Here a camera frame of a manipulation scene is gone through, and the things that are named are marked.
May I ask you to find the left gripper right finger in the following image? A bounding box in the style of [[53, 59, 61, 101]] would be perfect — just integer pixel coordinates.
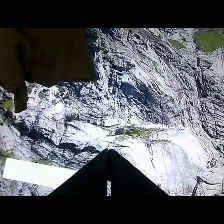
[[109, 148, 170, 197]]

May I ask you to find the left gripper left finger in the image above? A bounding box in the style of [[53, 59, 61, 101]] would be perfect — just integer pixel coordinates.
[[49, 148, 109, 197]]

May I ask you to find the brown shirt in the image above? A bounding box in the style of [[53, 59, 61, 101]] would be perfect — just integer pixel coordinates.
[[0, 27, 98, 114]]

